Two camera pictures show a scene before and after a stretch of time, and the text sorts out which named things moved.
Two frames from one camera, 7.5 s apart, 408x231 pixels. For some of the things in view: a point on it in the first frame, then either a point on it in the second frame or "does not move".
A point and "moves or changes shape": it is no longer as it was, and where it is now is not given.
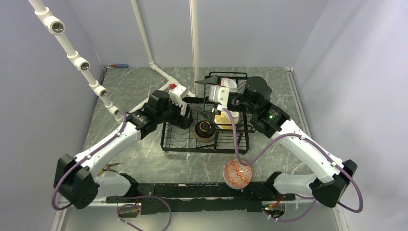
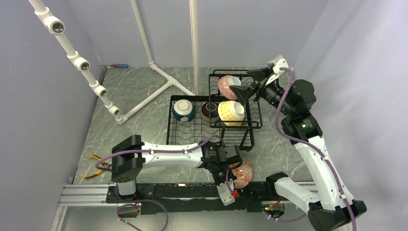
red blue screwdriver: x=120 y=65 does not move
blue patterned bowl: x=236 y=175 does not move
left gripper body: x=179 y=120 → x=223 y=173
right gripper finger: x=214 y=80 → x=261 y=74
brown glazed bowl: x=205 y=131 moves or changes shape
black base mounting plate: x=202 y=198 does not move
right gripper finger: x=210 y=116 → x=243 y=93
